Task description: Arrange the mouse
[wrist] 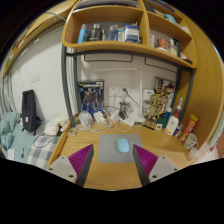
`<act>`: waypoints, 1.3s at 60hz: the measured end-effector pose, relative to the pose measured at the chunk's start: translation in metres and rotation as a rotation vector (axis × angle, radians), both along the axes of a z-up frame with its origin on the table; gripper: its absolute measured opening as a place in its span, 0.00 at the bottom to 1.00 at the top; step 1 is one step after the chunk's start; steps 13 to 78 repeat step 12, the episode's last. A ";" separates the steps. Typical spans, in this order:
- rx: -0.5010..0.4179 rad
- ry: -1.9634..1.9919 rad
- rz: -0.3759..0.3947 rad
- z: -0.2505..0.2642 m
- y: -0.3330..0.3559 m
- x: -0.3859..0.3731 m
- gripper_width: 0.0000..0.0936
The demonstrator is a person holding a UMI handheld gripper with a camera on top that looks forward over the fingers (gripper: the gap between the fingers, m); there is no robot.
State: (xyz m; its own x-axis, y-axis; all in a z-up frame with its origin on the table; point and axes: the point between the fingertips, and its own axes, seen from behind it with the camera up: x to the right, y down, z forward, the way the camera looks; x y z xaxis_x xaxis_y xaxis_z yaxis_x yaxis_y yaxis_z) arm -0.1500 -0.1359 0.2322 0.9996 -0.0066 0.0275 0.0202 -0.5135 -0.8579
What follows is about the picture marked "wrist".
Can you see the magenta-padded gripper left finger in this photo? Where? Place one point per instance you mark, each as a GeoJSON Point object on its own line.
{"type": "Point", "coordinates": [63, 166]}

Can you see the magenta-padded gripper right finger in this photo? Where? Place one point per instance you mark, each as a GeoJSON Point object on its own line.
{"type": "Point", "coordinates": [160, 166]}

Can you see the light blue computer mouse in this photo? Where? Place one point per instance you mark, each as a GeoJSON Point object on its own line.
{"type": "Point", "coordinates": [122, 145]}

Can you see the grey rectangular mouse pad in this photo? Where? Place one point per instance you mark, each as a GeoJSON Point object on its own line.
{"type": "Point", "coordinates": [108, 150]}

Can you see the blue and white plaid blanket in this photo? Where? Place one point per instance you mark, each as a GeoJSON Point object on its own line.
{"type": "Point", "coordinates": [40, 150]}

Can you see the small clear plastic case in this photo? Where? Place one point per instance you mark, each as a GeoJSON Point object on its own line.
{"type": "Point", "coordinates": [72, 132]}

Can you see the small white cup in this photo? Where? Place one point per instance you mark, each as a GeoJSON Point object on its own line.
{"type": "Point", "coordinates": [194, 153]}

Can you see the white mug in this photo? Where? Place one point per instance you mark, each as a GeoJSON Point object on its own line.
{"type": "Point", "coordinates": [190, 141]}

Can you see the small white cube clock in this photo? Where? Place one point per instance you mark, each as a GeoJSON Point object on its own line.
{"type": "Point", "coordinates": [159, 126]}

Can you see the white crumpled tissue pack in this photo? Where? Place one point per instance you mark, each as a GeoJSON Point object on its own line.
{"type": "Point", "coordinates": [55, 126]}

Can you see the white bottle with red cap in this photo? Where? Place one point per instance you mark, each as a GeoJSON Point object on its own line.
{"type": "Point", "coordinates": [172, 124]}

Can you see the teal striped bed sheet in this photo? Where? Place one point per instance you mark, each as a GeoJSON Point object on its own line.
{"type": "Point", "coordinates": [21, 143]}

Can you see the red and yellow snack can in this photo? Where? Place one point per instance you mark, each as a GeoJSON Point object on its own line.
{"type": "Point", "coordinates": [189, 126]}

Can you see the clear dome-shaped gadget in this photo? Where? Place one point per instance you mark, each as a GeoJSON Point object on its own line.
{"type": "Point", "coordinates": [85, 119]}

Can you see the white power strip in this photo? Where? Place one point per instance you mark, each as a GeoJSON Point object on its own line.
{"type": "Point", "coordinates": [125, 121]}

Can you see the brown tree creature figurine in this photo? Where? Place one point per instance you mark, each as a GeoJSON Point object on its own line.
{"type": "Point", "coordinates": [155, 108]}

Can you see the white charger block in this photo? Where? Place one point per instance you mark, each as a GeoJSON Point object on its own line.
{"type": "Point", "coordinates": [99, 117]}

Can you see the black backpack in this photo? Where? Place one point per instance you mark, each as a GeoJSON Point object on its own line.
{"type": "Point", "coordinates": [29, 111]}

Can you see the teal pillow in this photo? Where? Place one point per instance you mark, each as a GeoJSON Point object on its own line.
{"type": "Point", "coordinates": [7, 128]}

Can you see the silver metal cup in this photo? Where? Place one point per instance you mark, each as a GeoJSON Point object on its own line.
{"type": "Point", "coordinates": [124, 108]}

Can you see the robot model kit box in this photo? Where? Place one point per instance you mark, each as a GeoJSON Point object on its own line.
{"type": "Point", "coordinates": [90, 96]}

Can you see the colourful printed box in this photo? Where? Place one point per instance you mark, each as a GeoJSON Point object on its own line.
{"type": "Point", "coordinates": [165, 86]}

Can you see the wooden shelf unit with items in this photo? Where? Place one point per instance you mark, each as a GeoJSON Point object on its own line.
{"type": "Point", "coordinates": [133, 46]}

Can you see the white wall-mounted box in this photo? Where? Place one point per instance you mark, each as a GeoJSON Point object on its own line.
{"type": "Point", "coordinates": [148, 94]}

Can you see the grey metal shelf frame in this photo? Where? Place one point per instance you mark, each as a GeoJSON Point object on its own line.
{"type": "Point", "coordinates": [64, 83]}

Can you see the white wall socket plate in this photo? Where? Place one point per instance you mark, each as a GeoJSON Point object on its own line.
{"type": "Point", "coordinates": [113, 91]}

